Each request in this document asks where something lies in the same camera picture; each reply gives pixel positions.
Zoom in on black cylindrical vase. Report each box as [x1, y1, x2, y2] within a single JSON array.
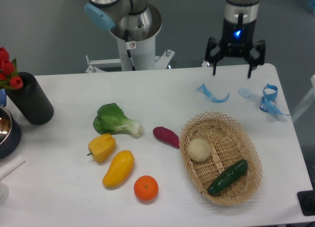
[[5, 72, 54, 125]]

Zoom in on green bok choy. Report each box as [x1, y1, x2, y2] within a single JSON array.
[[93, 103, 143, 137]]

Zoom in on red tulip bouquet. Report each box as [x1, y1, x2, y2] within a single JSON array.
[[0, 47, 23, 90]]

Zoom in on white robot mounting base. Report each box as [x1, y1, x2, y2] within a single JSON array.
[[86, 35, 175, 73]]

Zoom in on woven wicker basket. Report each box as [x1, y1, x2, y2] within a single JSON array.
[[179, 112, 262, 206]]

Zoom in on purple sweet potato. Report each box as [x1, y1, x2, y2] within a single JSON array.
[[153, 127, 180, 149]]

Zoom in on small pale blue cap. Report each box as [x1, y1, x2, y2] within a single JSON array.
[[238, 88, 252, 98]]

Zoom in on dark green cucumber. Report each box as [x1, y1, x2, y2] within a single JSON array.
[[207, 159, 248, 195]]

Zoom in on orange tangerine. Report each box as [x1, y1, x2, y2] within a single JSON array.
[[133, 175, 159, 202]]

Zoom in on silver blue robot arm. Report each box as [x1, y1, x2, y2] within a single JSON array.
[[85, 0, 265, 77]]

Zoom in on yellow bell pepper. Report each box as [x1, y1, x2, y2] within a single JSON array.
[[87, 134, 116, 163]]

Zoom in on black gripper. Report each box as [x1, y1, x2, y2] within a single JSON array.
[[204, 19, 266, 79]]

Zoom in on yellow mango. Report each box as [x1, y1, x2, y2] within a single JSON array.
[[102, 150, 134, 189]]

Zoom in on curved blue tape strip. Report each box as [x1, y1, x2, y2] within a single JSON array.
[[195, 84, 230, 103]]

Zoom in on black device at edge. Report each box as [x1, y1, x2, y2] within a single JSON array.
[[297, 190, 315, 216]]

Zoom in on tangled blue tape strip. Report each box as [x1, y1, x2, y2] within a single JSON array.
[[259, 84, 289, 116]]

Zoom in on dark metal bowl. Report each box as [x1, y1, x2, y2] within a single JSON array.
[[0, 106, 22, 159]]

